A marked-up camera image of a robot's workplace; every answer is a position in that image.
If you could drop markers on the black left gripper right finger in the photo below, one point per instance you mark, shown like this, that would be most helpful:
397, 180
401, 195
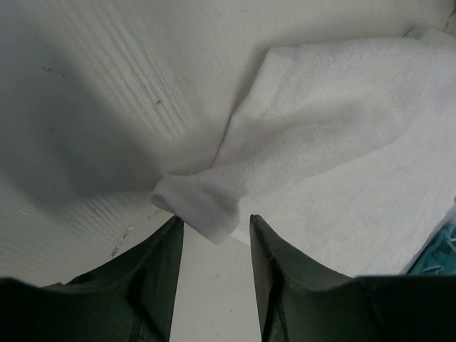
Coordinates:
299, 299

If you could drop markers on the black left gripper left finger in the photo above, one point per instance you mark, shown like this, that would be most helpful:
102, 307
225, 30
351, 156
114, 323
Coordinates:
129, 298

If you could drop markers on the teal plastic bin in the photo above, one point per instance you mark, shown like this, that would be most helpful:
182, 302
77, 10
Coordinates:
438, 257

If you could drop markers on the white towel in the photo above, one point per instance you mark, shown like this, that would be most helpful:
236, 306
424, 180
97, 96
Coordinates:
346, 149

